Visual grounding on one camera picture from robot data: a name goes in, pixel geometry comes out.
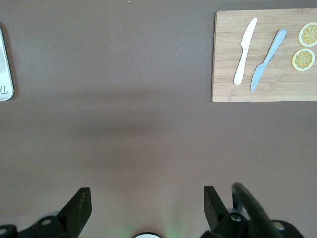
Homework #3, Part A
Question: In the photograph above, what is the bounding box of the cream tray with bear print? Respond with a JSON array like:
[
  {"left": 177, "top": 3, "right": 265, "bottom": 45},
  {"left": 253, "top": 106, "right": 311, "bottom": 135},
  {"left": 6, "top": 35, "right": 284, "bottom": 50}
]
[{"left": 0, "top": 22, "right": 15, "bottom": 102}]

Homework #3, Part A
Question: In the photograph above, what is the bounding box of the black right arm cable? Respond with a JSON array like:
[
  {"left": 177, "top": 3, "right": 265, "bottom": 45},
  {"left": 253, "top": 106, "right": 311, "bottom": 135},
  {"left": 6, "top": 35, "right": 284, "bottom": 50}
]
[{"left": 231, "top": 182, "right": 285, "bottom": 238}]

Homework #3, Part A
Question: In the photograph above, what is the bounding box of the wooden cutting board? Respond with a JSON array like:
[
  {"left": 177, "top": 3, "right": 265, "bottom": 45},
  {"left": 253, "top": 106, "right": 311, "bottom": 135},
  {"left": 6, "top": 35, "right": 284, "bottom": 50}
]
[{"left": 211, "top": 8, "right": 317, "bottom": 103}]

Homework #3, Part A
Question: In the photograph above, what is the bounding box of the yellow lemon slice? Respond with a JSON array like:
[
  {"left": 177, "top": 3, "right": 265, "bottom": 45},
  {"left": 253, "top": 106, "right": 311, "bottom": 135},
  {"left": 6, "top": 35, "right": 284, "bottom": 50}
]
[
  {"left": 298, "top": 22, "right": 317, "bottom": 48},
  {"left": 291, "top": 48, "right": 316, "bottom": 72}
]

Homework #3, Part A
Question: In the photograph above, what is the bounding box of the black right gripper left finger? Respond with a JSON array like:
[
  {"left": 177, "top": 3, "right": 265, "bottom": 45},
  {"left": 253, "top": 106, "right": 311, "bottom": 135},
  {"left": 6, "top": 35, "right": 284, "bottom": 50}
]
[{"left": 29, "top": 187, "right": 92, "bottom": 238}]

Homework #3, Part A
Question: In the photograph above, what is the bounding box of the grey plastic knife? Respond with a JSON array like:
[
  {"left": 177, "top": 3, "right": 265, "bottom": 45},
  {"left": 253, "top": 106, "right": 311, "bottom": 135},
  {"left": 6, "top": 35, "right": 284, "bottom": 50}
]
[{"left": 249, "top": 29, "right": 287, "bottom": 92}]

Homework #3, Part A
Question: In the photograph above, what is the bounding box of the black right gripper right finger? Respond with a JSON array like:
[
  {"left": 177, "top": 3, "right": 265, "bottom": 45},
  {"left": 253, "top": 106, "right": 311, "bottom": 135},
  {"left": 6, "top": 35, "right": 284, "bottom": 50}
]
[{"left": 199, "top": 186, "right": 248, "bottom": 238}]

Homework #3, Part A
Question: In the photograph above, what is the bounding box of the white plastic knife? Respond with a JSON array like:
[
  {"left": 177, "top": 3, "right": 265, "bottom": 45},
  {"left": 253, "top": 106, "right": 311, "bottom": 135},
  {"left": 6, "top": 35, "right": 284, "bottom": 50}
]
[{"left": 233, "top": 17, "right": 258, "bottom": 86}]

